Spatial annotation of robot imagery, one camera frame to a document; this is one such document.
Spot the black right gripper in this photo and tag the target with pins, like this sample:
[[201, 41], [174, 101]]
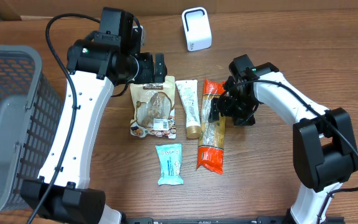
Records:
[[217, 109]]

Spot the orange pasta package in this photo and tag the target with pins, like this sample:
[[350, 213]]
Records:
[[211, 141]]

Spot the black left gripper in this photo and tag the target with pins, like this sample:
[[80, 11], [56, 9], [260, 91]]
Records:
[[159, 66]]

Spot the white barcode scanner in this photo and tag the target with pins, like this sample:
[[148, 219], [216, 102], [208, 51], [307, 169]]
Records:
[[196, 28]]

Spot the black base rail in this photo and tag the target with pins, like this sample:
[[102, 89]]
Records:
[[258, 220]]

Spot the grey plastic shopping basket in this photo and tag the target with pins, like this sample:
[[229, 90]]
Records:
[[30, 110]]

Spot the light blue snack packet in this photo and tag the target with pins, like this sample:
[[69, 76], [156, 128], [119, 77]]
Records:
[[170, 156]]

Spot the white tube with gold cap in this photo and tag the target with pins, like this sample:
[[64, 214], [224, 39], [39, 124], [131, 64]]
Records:
[[188, 91]]

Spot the brown snack pouch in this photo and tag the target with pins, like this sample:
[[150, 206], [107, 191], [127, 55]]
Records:
[[154, 109]]

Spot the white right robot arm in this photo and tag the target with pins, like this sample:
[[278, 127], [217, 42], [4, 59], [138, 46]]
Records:
[[324, 148]]

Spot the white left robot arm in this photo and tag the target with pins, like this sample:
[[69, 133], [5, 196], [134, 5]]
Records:
[[104, 59]]

